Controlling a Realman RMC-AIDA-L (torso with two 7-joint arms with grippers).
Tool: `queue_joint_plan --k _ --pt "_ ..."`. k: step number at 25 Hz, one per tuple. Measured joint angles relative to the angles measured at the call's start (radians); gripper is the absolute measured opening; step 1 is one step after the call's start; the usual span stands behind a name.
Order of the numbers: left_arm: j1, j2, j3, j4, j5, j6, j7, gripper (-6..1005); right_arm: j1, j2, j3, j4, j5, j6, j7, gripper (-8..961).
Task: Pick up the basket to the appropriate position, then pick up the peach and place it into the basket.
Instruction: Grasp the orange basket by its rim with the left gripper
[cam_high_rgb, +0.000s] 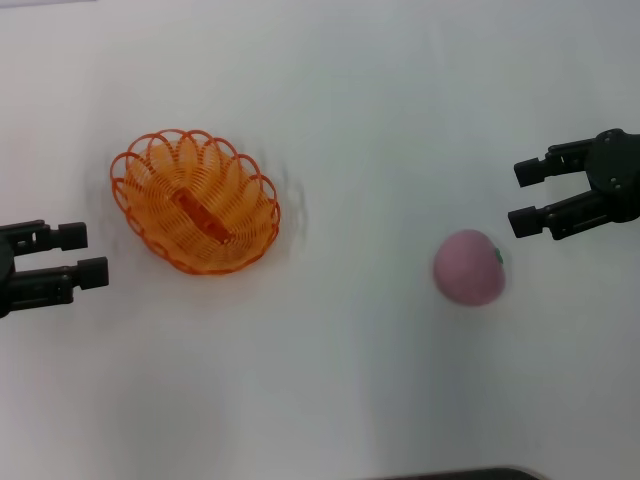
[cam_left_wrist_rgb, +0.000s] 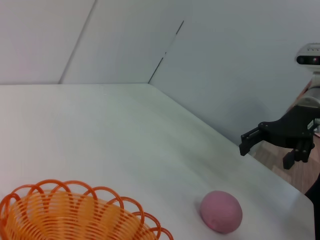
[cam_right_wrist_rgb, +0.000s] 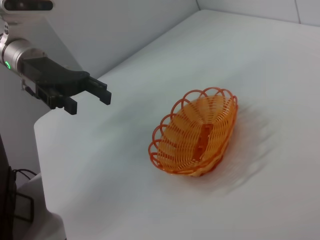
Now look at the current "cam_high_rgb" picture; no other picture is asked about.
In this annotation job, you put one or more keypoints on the pink toy peach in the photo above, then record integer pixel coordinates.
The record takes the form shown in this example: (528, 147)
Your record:
(467, 270)

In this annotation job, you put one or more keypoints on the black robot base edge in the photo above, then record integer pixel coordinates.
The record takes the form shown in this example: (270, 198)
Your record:
(460, 475)

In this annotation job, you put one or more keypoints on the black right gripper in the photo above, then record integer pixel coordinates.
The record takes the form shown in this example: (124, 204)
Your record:
(617, 170)

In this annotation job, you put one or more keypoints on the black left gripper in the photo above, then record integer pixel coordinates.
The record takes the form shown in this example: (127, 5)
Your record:
(4, 280)

